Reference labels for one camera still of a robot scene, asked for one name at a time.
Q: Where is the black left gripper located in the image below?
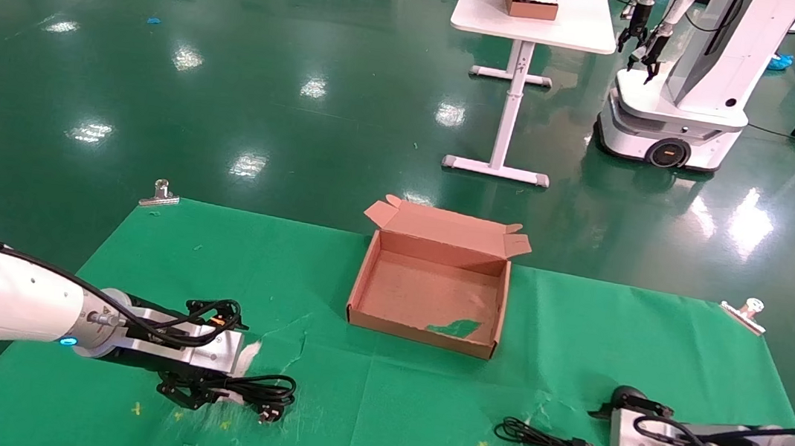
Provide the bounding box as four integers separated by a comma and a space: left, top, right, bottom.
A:
89, 347, 240, 416

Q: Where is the black wired computer mouse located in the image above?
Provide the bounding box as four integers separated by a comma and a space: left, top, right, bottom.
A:
492, 372, 650, 446

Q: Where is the black power cable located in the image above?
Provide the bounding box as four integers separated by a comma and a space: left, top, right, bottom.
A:
196, 367, 299, 429

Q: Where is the background robot arm black gripper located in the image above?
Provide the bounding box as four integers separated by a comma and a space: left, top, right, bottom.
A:
615, 0, 657, 56
627, 0, 693, 88

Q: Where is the open brown cardboard box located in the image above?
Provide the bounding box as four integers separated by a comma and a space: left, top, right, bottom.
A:
343, 191, 536, 363

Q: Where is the silver metal binder clip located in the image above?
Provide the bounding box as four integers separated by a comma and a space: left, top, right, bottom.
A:
138, 177, 182, 211
717, 294, 770, 337

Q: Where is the green table cloth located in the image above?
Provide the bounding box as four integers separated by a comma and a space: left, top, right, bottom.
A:
0, 176, 795, 446

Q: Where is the white wheeled background robot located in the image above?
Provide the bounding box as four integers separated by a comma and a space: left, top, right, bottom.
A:
590, 0, 795, 182

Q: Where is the white standing desk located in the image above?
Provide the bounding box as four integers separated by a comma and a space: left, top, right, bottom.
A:
433, 0, 622, 194

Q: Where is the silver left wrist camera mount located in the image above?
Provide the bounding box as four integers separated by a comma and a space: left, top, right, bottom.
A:
120, 306, 248, 377

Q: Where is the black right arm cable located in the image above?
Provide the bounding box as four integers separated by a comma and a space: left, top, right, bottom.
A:
631, 404, 795, 446

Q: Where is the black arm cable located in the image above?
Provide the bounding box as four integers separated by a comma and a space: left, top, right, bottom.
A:
631, 404, 795, 446
0, 242, 248, 355

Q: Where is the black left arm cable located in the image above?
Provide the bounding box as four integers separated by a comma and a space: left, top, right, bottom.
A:
0, 242, 248, 355

